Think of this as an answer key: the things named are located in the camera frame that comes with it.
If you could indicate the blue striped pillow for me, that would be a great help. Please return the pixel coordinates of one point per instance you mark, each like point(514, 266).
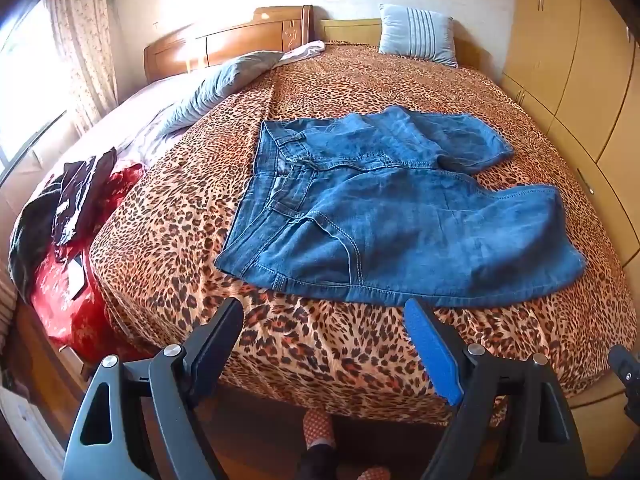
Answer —
point(415, 35)

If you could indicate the dark wooden headboard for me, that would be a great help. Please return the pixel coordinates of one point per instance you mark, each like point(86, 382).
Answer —
point(225, 42)

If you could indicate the blue denim pants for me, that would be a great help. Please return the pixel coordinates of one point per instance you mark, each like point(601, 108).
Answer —
point(400, 220)

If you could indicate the leopard print blanket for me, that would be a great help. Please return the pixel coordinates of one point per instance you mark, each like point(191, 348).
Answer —
point(350, 350)

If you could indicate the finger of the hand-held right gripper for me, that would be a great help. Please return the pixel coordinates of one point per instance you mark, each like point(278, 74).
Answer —
point(625, 372)

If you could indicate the dark brown garment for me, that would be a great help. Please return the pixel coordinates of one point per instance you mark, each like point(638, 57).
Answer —
point(82, 190)

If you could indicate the beige wardrobe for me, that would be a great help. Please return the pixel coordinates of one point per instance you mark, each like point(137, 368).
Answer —
point(575, 60)

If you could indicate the grey blue duvet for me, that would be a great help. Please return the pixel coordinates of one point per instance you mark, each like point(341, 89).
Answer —
point(125, 115)

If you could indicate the person's leg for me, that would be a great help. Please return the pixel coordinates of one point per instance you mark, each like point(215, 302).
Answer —
point(315, 462)

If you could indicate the floral curtain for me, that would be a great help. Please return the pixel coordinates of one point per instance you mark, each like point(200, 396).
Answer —
point(85, 35)

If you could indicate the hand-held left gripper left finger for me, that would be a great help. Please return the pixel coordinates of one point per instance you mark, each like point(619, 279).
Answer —
point(220, 332)

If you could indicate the red patterned cloth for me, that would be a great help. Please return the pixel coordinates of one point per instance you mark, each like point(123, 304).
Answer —
point(60, 310)

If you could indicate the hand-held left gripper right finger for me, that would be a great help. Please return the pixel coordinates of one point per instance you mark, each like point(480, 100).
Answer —
point(432, 350)

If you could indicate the dark green garment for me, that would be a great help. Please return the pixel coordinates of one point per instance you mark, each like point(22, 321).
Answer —
point(30, 240)

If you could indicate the grey pillow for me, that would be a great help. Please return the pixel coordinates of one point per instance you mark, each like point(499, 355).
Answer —
point(220, 85)

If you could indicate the window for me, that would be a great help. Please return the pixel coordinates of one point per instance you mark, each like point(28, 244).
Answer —
point(25, 100)

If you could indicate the light wooden headboard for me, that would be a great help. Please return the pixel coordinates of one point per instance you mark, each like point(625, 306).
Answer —
point(350, 30)

